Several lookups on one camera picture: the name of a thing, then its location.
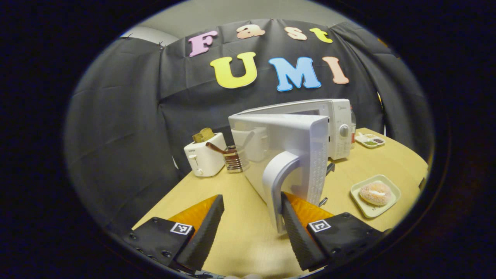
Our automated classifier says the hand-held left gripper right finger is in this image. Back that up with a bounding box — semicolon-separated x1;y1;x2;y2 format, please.
281;192;388;272

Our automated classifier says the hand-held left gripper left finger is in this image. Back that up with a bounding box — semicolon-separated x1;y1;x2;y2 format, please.
123;194;225;272

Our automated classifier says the pink sugared donut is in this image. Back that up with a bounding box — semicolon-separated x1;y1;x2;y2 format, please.
359;180;393;207

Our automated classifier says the white microwave oven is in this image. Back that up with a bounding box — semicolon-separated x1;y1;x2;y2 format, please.
228;98;353;234

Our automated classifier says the white toaster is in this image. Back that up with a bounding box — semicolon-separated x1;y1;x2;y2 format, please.
184;132;228;177

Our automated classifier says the clear glass cup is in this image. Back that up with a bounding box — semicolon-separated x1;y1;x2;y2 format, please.
224;145;251;173

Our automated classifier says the brown spoon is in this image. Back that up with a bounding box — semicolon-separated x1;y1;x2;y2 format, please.
205;142;235;155

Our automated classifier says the brown bread slice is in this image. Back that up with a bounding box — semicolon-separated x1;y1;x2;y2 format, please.
192;127;215;143

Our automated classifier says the pale square plate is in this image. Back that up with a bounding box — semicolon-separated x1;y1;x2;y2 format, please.
350;174;402;219

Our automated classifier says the white divided bean dish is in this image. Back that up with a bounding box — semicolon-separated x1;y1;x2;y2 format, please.
355;133;386;149

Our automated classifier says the clear plastic bottle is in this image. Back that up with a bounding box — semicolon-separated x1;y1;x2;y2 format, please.
350;107;357;150

